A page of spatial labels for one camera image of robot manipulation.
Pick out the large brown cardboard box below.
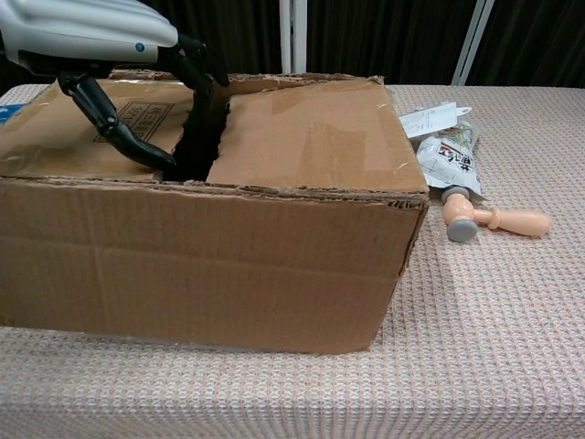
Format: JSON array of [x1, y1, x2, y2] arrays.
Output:
[[0, 68, 431, 356]]

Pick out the white paper card package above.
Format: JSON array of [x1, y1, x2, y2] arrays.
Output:
[[398, 102, 473, 138]]

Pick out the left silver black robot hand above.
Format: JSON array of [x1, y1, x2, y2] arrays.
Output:
[[0, 0, 231, 168]]

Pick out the white printed snack pouch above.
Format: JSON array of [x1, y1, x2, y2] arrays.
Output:
[[415, 121, 485, 202]]

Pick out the peach toy hammer grey ends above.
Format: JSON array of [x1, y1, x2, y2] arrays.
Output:
[[441, 190, 553, 243]]

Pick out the white frame post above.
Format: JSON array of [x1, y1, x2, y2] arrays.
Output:
[[450, 0, 496, 87], [279, 0, 308, 77]]

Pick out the beige woven tablecloth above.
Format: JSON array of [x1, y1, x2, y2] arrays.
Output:
[[0, 84, 585, 439]]

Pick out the black curtain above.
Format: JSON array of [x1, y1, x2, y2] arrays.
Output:
[[0, 0, 585, 88]]

